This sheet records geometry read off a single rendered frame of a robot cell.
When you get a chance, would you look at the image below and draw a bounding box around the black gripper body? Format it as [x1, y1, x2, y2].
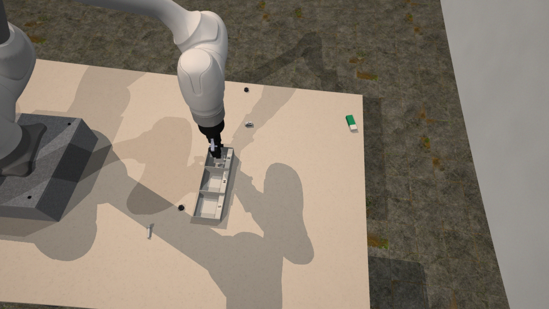
[198, 120, 224, 142]

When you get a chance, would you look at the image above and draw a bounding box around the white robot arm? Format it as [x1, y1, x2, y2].
[0, 0, 228, 177]

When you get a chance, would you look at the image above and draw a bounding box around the grey three-compartment bin rack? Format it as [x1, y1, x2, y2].
[193, 147, 234, 223]

